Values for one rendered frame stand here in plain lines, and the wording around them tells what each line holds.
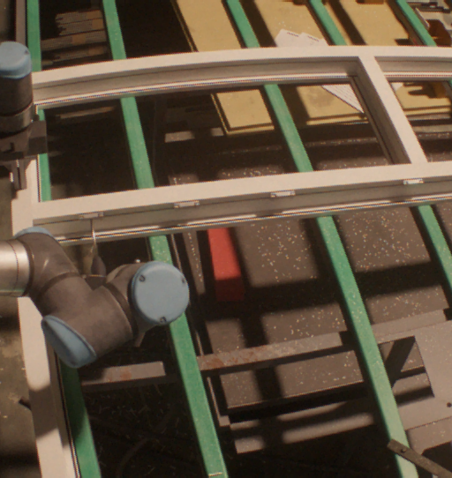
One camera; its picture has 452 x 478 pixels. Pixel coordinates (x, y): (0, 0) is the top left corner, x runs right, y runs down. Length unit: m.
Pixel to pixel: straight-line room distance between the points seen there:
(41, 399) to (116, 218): 0.45
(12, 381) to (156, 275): 1.37
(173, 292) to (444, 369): 0.63
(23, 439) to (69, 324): 1.26
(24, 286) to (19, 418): 1.25
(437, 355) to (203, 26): 1.38
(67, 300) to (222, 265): 0.79
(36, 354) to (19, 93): 0.47
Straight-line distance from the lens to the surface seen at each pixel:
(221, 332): 1.96
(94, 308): 1.27
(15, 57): 1.52
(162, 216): 1.75
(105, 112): 2.81
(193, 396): 1.56
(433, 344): 1.71
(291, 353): 1.67
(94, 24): 3.20
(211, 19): 2.69
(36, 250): 1.33
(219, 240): 2.06
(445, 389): 1.66
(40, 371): 1.51
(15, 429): 2.51
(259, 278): 2.06
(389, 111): 2.00
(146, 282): 1.27
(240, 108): 2.36
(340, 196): 1.83
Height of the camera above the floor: 2.23
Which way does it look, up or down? 51 degrees down
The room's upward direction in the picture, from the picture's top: 5 degrees clockwise
